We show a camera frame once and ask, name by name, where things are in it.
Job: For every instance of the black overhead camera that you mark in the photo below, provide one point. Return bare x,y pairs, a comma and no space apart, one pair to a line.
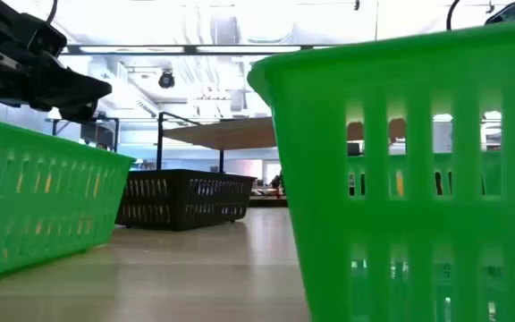
166,79

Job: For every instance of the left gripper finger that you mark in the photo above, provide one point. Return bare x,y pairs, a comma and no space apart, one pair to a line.
70,89
78,112

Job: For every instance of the green slotted plastic basket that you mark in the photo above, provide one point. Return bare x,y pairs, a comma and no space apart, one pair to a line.
320,179
38,201

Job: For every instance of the black aluminium rig frame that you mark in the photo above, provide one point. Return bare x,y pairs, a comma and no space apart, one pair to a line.
190,49

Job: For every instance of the black slotted plastic basket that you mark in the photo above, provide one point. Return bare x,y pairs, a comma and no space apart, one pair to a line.
181,197

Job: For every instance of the black metal background frame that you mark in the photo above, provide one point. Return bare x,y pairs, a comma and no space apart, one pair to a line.
98,134

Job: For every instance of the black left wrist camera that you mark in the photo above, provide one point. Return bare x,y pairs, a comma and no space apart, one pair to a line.
45,38

